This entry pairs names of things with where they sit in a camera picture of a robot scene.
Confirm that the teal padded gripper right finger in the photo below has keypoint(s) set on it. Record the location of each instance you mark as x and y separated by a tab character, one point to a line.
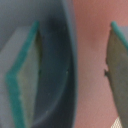
117	73

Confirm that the teal padded gripper left finger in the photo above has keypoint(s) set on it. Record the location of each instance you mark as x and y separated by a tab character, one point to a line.
20	66

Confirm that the grey toy frying pan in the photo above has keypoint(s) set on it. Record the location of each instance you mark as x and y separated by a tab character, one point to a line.
56	99

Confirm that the pink toy stove board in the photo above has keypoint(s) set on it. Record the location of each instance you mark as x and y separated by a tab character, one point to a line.
93	17

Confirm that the beige woven placemat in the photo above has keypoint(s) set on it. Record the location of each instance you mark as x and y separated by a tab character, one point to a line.
120	123

